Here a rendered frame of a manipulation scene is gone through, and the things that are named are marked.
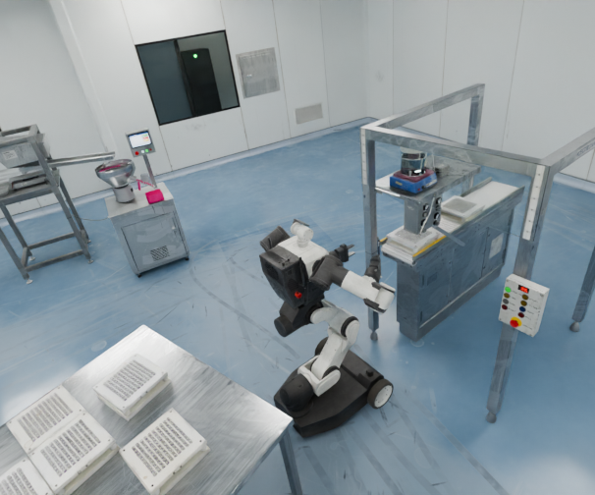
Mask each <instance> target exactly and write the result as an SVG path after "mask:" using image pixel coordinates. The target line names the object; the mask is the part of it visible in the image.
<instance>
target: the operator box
mask: <svg viewBox="0 0 595 495"><path fill-rule="evenodd" d="M518 285H521V286H523V287H526V288H528V289H529V293H528V294H527V293H525V292H523V291H520V290H518ZM506 287H510V288H511V289H512V291H511V292H510V293H509V294H510V296H511V298H509V299H507V300H509V303H508V304H506V306H507V307H508V309H507V310H504V309H502V304H504V303H503V300H502V304H501V309H500V315H499V320H500V321H502V322H504V323H506V324H508V325H510V326H511V324H510V321H511V318H512V317H517V318H519V319H520V320H521V322H522V324H521V326H519V327H516V328H515V329H517V330H519V331H521V332H523V333H525V334H527V335H529V336H531V337H534V335H535V334H536V333H537V332H538V330H539V326H540V323H541V319H542V315H543V311H544V308H545V304H546V300H547V297H548V294H549V290H550V289H548V288H546V287H543V286H541V285H538V284H536V283H533V282H531V281H528V280H526V279H524V278H521V277H519V276H516V275H514V274H512V275H510V276H509V277H508V278H507V279H506V284H505V288H506ZM516 293H517V294H516ZM520 294H521V295H520ZM523 294H526V295H528V296H529V299H528V300H527V301H526V302H527V306H525V308H526V312H523V313H524V317H523V318H520V317H519V316H518V315H517V314H518V313H519V312H521V311H520V310H519V307H520V306H523V305H521V303H520V302H521V301H525V300H524V299H523V298H522V295H523ZM513 298H515V299H513ZM513 304H514V305H513ZM529 305H530V306H529ZM534 307H535V308H534ZM512 310H513V311H512ZM529 312H530V313H529ZM531 312H533V313H531ZM525 316H527V317H528V318H526V317H525ZM530 319H531V320H530ZM523 324H524V325H526V326H527V327H526V326H524V325H523ZM529 328H530V329H529ZM531 328H532V330H531Z"/></svg>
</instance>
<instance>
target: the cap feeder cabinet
mask: <svg viewBox="0 0 595 495"><path fill-rule="evenodd" d="M156 185H157V188H153V187H150V186H147V187H143V188H141V190H140V191H139V190H138V189H136V190H134V193H135V198H133V199H132V200H130V203H127V202H118V201H115V200H116V197H115V196H114V195H113V196H109V197H106V198H105V202H106V206H107V211H108V215H109V218H110V220H111V221H112V224H113V226H114V228H115V231H116V233H117V236H118V238H119V240H120V243H121V245H122V248H123V250H124V252H125V255H126V257H127V260H128V262H129V264H130V267H131V269H132V271H133V273H134V274H138V276H137V277H138V278H139V277H141V276H142V275H141V274H139V273H141V272H144V271H146V270H149V269H152V268H155V267H158V266H161V265H164V264H166V263H169V262H172V261H175V260H178V259H181V258H183V257H185V258H186V260H189V258H188V256H189V254H190V252H189V246H188V243H187V240H186V237H185V234H184V230H183V227H182V224H181V221H180V218H179V214H178V211H177V208H176V205H175V202H174V198H173V197H172V195H171V193H170V192H169V190H168V189H167V187H166V186H165V184H164V183H163V182H161V183H157V184H156ZM158 189H160V190H161V191H162V193H163V195H164V200H161V201H157V202H154V203H151V204H149V203H148V201H147V199H146V196H145V193H148V192H151V191H155V190H158Z"/></svg>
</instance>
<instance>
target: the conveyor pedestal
mask: <svg viewBox="0 0 595 495"><path fill-rule="evenodd" d="M510 235H511V234H508V233H505V232H503V231H500V230H497V229H494V228H491V227H488V226H485V227H484V228H483V229H482V230H480V231H479V232H477V233H476V234H475V235H474V236H471V237H469V238H468V239H466V240H465V241H463V242H464V243H465V246H464V247H463V246H461V245H457V246H456V247H454V248H452V249H451V250H449V251H448V252H446V253H445V254H444V255H442V256H441V257H439V258H438V259H436V260H435V261H434V262H432V263H431V264H429V266H428V267H426V268H425V267H424V268H423V269H421V270H420V271H418V272H415V271H414V270H412V269H410V268H408V267H405V266H403V265H401V264H399V263H397V322H399V323H400V332H401V333H402V334H404V335H406V336H407V337H409V338H410V339H412V341H414V342H415V343H416V342H417V341H418V340H420V339H421V338H422V337H424V336H425V335H426V334H427V333H429V332H430V331H431V330H432V329H434V328H435V327H436V326H437V325H439V324H440V323H441V322H442V321H444V320H445V319H446V318H447V317H449V316H450V315H451V314H452V313H454V312H455V311H456V310H457V309H459V308H460V307H461V306H462V305H464V304H465V303H466V302H468V301H469V300H470V299H471V298H473V297H474V296H475V295H476V294H478V293H479V292H480V291H481V290H483V289H484V288H485V287H486V286H488V285H489V284H490V283H491V282H493V281H494V280H495V279H496V278H498V277H499V276H500V274H501V269H502V267H503V266H504V265H505V263H506V257H507V252H508V246H509V241H510Z"/></svg>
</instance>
